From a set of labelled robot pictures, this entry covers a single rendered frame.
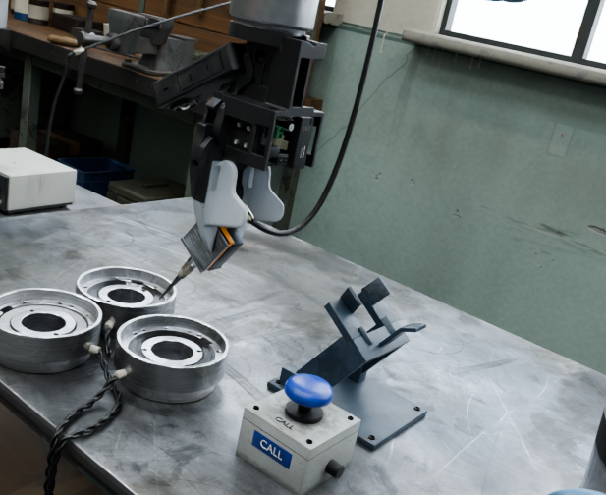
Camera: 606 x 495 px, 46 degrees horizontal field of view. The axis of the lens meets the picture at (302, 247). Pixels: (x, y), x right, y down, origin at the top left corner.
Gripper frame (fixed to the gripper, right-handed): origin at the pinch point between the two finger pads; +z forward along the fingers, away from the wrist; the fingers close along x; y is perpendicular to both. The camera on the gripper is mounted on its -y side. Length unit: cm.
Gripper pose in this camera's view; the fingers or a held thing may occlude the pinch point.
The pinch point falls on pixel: (217, 233)
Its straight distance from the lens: 70.8
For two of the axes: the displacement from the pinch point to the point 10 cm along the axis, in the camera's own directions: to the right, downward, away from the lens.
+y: 7.7, 3.4, -5.4
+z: -1.9, 9.3, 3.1
